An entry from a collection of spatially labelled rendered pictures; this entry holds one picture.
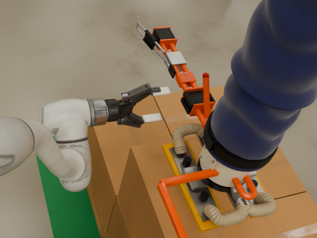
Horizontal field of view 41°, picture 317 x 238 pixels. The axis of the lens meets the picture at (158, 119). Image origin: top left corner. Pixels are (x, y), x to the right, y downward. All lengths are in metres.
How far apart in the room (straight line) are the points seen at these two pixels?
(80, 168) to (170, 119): 1.13
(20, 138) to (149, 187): 0.84
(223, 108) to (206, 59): 2.53
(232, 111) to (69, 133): 0.51
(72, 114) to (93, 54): 2.17
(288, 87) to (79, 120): 0.64
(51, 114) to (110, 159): 0.86
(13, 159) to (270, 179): 1.71
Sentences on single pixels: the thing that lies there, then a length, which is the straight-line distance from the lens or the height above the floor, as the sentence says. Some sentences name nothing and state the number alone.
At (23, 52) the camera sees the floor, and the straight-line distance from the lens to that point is 3.46.
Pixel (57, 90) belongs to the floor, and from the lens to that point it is 3.17.
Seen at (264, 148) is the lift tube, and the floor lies 1.42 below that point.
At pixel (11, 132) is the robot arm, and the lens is 0.83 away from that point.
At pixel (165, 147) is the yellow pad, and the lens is 1.50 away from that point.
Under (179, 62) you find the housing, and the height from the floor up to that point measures 1.25.
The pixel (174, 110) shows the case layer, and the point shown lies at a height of 0.54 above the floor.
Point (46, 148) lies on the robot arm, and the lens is 1.10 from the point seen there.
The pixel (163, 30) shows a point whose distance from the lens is 1.75.
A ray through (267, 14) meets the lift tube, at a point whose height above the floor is 1.79.
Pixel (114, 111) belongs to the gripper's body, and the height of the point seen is 1.26.
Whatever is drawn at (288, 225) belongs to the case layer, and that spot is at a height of 0.54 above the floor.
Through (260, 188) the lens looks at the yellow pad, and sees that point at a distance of 1.52.
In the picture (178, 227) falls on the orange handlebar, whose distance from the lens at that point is 1.20.
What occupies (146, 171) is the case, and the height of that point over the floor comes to 0.94.
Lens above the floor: 2.28
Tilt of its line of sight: 47 degrees down
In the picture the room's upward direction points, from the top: 18 degrees clockwise
